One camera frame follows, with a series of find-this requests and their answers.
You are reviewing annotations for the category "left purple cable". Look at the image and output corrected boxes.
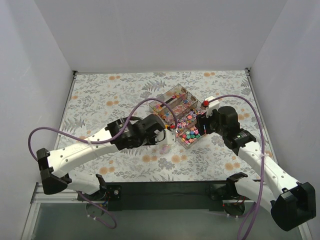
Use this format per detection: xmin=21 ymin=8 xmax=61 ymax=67
xmin=27 ymin=98 xmax=179 ymax=230

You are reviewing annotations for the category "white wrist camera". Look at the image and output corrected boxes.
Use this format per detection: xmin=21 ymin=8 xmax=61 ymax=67
xmin=155 ymin=129 xmax=177 ymax=146
xmin=201 ymin=96 xmax=220 ymax=118

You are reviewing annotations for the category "purple cable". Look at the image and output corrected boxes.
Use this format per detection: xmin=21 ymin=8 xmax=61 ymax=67
xmin=27 ymin=98 xmax=179 ymax=230
xmin=203 ymin=94 xmax=266 ymax=240

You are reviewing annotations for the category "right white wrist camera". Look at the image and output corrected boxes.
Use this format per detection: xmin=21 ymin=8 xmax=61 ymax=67
xmin=201 ymin=96 xmax=220 ymax=118

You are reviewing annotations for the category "floral patterned table mat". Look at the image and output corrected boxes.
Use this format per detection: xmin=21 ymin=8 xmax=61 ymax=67
xmin=60 ymin=70 xmax=260 ymax=182

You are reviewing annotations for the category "aluminium frame rail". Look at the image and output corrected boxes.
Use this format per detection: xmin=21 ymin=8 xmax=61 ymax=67
xmin=21 ymin=181 xmax=313 ymax=240

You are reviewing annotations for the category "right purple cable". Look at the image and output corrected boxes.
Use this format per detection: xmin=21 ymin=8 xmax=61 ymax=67
xmin=203 ymin=94 xmax=266 ymax=240

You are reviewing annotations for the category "clear compartment candy box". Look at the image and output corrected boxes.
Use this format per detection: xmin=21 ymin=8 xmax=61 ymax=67
xmin=149 ymin=84 xmax=204 ymax=149

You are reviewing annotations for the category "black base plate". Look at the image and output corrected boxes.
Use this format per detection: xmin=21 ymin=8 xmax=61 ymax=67
xmin=84 ymin=180 xmax=243 ymax=212

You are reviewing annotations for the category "clear plastic jar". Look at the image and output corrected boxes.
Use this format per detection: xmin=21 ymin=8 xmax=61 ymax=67
xmin=159 ymin=143 xmax=175 ymax=155

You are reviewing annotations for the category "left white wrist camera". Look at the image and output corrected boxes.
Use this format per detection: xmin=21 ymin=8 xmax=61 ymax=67
xmin=155 ymin=129 xmax=177 ymax=146

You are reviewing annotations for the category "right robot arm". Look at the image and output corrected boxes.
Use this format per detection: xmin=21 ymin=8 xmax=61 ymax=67
xmin=196 ymin=106 xmax=317 ymax=231

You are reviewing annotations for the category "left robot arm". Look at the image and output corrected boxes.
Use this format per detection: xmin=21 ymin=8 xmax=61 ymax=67
xmin=36 ymin=114 xmax=169 ymax=200

